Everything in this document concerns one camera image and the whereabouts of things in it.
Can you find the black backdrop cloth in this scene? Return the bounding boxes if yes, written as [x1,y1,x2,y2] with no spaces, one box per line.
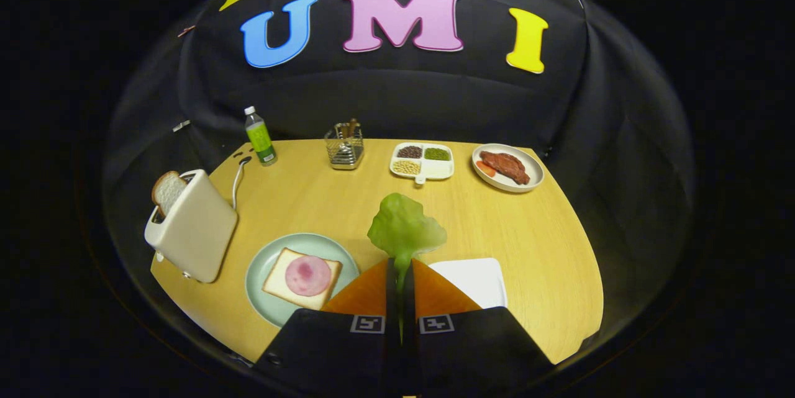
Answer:
[102,0,695,324]

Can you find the white divided bean dish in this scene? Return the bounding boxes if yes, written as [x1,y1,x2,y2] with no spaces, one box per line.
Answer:
[389,142,455,185]

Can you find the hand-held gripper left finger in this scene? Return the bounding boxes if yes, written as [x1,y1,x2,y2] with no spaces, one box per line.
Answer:
[255,257,398,396]

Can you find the white round plate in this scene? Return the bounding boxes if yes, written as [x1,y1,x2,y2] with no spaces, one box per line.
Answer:
[471,143,545,193]

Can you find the white toaster cable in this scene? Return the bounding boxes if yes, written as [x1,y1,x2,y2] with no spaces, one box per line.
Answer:
[232,158,252,209]

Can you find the pale green plate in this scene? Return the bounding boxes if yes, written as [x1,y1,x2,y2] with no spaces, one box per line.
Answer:
[245,233,360,328]

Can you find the brown meat piece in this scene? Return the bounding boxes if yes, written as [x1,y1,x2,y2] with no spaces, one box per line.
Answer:
[479,150,532,186]

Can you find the green lettuce leaf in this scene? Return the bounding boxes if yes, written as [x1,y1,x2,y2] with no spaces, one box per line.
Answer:
[367,192,448,343]

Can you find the pink ham slice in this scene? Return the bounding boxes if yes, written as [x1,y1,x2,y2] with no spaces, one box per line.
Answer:
[284,255,332,297]

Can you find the toasted bread slice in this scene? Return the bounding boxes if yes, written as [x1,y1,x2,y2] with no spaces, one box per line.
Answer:
[152,170,188,217]

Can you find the white bread slice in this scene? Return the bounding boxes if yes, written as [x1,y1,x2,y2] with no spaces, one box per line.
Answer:
[261,247,343,311]

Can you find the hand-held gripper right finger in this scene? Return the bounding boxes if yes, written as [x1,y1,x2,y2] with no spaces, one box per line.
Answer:
[401,257,555,396]

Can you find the white square plate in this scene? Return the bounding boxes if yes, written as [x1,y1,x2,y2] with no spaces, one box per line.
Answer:
[427,257,508,310]

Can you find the white toaster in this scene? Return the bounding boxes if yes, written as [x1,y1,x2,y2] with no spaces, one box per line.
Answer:
[144,169,239,284]

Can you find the green drink bottle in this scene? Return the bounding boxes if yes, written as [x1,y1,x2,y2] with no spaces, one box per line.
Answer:
[243,106,278,167]

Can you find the metal wire basket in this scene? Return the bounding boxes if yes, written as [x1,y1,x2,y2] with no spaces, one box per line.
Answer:
[324,119,365,171]

